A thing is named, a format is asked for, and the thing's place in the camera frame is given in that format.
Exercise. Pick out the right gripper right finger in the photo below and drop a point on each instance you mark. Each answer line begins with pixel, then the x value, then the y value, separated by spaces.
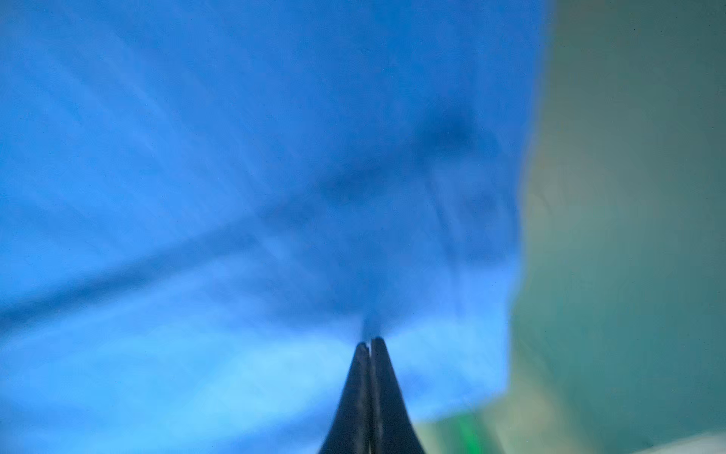
pixel 392 430

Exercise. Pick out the blue printed t-shirt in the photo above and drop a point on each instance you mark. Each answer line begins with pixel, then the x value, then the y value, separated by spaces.
pixel 206 205

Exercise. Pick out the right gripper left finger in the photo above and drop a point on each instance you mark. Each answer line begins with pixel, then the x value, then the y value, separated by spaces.
pixel 351 431

